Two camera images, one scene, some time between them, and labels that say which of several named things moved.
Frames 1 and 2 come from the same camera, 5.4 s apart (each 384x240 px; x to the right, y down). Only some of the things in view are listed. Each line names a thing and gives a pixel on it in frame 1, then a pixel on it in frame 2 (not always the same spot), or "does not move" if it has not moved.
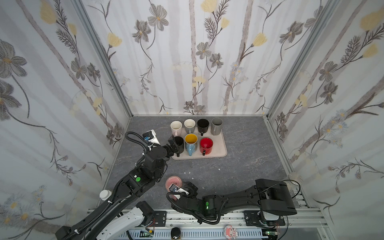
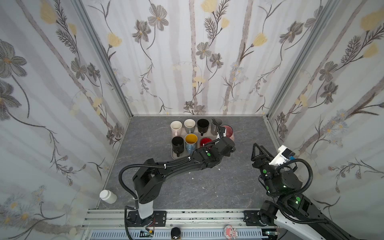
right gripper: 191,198 to 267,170
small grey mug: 189,125 does not move
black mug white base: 202,126 does not move
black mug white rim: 179,143 does not move
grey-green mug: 216,126 does not move
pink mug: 173,179 to 229,131
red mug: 206,144 does not move
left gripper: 172,143 to 228,153
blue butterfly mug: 190,143 does not move
